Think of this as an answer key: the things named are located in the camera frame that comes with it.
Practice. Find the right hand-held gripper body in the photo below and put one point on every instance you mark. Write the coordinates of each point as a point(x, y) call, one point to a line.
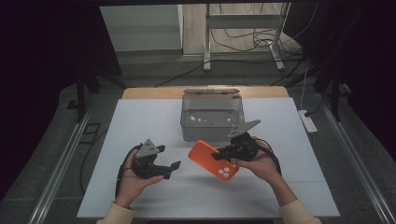
point(244, 147)

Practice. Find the clear grey storage box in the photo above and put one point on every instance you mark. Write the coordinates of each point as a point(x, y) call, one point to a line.
point(205, 130)

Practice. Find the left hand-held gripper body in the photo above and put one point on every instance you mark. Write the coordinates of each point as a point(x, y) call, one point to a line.
point(146, 165)

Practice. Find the person's right hand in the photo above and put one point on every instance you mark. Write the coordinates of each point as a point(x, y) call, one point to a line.
point(263, 169)

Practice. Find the aluminium floor rail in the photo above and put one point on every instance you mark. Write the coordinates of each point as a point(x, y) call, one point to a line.
point(59, 174)
point(358, 161)

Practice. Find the black stand leg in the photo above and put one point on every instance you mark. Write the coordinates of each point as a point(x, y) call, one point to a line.
point(334, 99)
point(81, 99)

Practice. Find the orange phone case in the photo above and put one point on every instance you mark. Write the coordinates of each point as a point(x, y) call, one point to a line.
point(205, 158)

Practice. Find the grey metal stand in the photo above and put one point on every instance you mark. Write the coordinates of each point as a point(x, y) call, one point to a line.
point(207, 40)

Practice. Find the person's left hand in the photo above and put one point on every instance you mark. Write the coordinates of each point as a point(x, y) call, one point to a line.
point(130, 186)

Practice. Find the white power strip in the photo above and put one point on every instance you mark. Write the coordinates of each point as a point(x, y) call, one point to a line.
point(308, 122)

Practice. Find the white table board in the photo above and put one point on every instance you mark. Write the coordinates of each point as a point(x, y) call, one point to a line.
point(193, 202)

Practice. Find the white wall panel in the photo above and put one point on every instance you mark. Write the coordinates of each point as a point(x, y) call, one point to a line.
point(140, 28)

